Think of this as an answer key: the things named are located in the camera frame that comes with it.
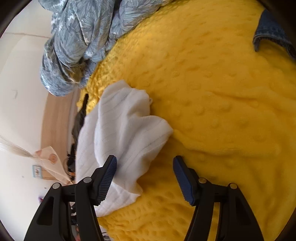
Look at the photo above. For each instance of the cream patterned curtain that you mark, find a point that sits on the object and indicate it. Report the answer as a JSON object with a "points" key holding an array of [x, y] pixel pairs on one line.
{"points": [[47, 158]]}

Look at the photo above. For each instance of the white ribbed knit garment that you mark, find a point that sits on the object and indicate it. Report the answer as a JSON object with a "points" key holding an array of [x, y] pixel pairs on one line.
{"points": [[121, 125]]}

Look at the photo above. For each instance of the blue floral duvet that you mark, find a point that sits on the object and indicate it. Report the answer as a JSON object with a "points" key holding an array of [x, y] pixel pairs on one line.
{"points": [[83, 33]]}

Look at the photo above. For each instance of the wooden headboard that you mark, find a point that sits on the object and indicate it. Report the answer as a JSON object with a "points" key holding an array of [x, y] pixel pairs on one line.
{"points": [[58, 122]]}

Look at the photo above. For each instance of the dark blue denim garment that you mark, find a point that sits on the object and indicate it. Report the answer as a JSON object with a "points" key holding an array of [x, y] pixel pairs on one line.
{"points": [[268, 28]]}

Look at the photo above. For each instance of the yellow dotted fleece blanket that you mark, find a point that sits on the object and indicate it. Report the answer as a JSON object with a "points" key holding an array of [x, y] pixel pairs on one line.
{"points": [[232, 111]]}

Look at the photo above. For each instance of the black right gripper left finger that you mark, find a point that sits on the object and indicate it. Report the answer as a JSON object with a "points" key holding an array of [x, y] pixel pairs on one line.
{"points": [[52, 220]]}

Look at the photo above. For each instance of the white wall socket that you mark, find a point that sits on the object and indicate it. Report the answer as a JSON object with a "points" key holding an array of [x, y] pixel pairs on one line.
{"points": [[37, 171]]}

